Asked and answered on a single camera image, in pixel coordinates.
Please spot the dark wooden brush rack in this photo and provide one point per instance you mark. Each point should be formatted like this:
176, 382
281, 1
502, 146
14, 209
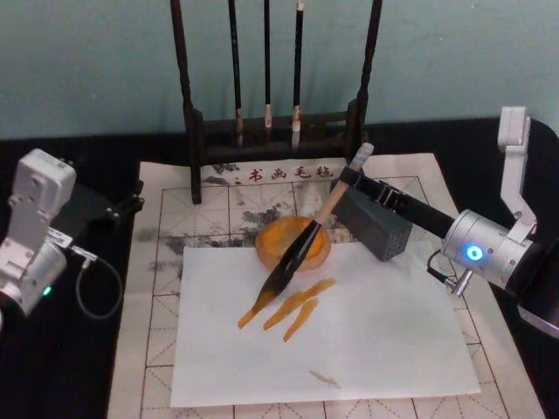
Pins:
195, 144

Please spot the black table cloth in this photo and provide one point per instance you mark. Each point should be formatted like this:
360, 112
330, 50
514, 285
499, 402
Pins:
61, 371

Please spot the hanging black calligraphy brush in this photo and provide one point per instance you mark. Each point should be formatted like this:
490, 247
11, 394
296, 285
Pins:
236, 65
267, 65

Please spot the hanging brush with white tip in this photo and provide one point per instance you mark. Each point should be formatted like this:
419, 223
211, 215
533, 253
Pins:
298, 65

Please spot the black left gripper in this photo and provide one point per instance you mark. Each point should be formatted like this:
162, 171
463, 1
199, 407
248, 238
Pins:
89, 207

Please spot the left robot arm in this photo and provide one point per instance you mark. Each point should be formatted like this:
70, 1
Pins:
30, 244

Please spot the orange ink dish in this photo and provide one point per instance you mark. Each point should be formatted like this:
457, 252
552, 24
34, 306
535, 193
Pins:
273, 246

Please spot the dark grey paperweight block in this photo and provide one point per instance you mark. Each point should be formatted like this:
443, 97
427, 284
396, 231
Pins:
371, 229

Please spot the white paper sheet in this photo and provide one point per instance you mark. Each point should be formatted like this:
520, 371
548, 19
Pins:
349, 340

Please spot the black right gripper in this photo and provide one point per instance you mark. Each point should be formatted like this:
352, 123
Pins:
423, 214

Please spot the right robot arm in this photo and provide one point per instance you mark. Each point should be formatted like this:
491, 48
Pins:
493, 251

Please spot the white felt mat red grid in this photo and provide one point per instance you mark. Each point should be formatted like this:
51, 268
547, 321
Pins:
148, 349

